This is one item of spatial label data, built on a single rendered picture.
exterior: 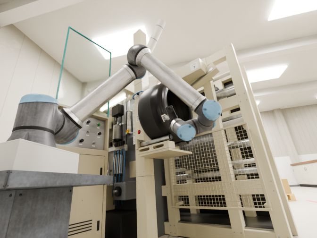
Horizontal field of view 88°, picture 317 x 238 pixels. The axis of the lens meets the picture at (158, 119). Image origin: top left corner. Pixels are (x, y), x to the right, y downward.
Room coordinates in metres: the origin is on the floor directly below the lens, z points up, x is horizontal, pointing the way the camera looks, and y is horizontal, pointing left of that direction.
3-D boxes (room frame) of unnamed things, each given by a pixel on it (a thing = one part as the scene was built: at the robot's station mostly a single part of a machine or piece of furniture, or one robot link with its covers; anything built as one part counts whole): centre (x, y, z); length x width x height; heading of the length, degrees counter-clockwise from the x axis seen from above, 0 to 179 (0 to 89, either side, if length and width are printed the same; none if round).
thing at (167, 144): (1.44, 0.05, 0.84); 0.36 x 0.09 x 0.06; 51
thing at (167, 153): (1.55, -0.04, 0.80); 0.37 x 0.36 x 0.02; 141
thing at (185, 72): (1.70, -0.32, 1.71); 0.61 x 0.25 x 0.15; 51
